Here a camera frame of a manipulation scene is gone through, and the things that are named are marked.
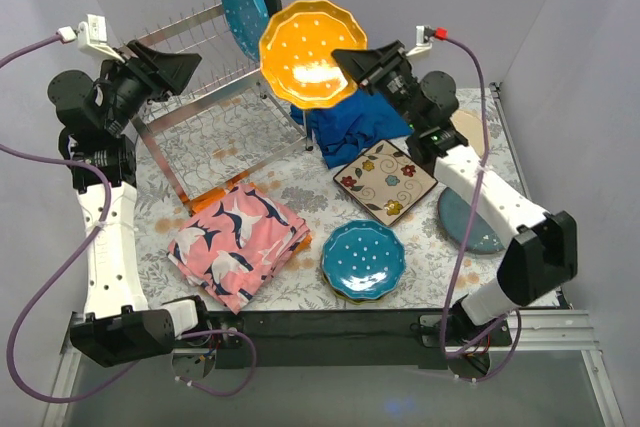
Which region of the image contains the yellow plate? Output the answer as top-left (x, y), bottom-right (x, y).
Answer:
top-left (259, 0), bottom-right (368, 110)

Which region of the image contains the cream round plate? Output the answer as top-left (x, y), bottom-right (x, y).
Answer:
top-left (451, 110), bottom-right (485, 157)

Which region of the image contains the square floral plate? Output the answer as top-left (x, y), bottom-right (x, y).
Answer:
top-left (333, 140), bottom-right (437, 227)

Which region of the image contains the dark teal round plate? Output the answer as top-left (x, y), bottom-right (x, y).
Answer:
top-left (437, 188), bottom-right (504, 254)

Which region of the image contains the blue polka dot plate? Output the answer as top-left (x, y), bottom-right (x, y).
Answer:
top-left (321, 220), bottom-right (406, 303)

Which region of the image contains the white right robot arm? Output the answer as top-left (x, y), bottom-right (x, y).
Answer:
top-left (331, 41), bottom-right (578, 345)

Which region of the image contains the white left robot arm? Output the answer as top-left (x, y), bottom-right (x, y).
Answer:
top-left (47, 41), bottom-right (213, 367)

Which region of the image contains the steel dish rack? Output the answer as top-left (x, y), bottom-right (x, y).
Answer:
top-left (133, 5), bottom-right (313, 204)

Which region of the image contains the blue cloth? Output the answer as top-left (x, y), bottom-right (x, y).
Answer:
top-left (290, 90), bottom-right (412, 169)

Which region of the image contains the floral tablecloth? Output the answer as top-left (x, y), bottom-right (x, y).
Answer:
top-left (135, 89), bottom-right (504, 311)

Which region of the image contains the orange cloth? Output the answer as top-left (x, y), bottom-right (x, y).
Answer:
top-left (179, 171), bottom-right (314, 253)

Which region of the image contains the pink patterned cloth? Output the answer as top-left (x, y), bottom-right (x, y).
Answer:
top-left (167, 183), bottom-right (311, 314)

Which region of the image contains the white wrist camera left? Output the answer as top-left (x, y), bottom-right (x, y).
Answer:
top-left (56, 14), bottom-right (124, 63)

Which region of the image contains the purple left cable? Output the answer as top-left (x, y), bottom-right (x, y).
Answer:
top-left (0, 31), bottom-right (257, 404)

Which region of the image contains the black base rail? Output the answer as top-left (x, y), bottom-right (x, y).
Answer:
top-left (154, 309), bottom-right (514, 371)

